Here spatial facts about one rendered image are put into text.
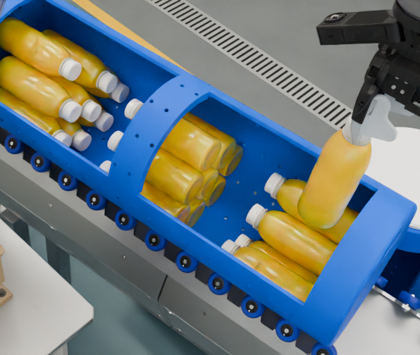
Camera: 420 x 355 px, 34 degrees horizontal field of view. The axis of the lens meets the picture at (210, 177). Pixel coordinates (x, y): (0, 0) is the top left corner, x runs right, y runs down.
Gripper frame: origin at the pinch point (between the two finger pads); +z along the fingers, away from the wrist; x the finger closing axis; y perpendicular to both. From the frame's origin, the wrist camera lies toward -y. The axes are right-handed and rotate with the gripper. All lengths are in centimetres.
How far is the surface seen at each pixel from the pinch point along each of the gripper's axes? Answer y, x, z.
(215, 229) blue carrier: -21, 5, 46
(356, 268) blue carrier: 8.1, -3.5, 22.3
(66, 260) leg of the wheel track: -72, 13, 115
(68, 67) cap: -58, 4, 26
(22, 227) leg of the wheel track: -71, -1, 84
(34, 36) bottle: -67, 5, 24
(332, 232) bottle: 0.3, 7.5, 31.3
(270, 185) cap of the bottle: -13.5, 9.0, 30.9
